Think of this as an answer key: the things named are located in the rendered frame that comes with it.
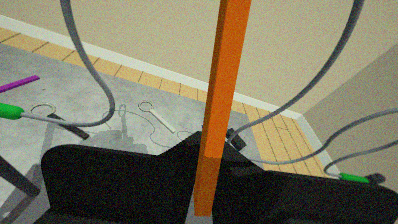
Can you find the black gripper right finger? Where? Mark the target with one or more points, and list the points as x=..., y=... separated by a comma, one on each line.
x=247, y=194

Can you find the dark grey rectangular block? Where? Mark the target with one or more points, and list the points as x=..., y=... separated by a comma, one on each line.
x=237, y=141

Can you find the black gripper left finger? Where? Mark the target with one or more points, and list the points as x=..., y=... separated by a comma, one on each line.
x=160, y=185

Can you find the orange handle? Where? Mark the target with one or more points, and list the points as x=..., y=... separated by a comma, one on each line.
x=229, y=39

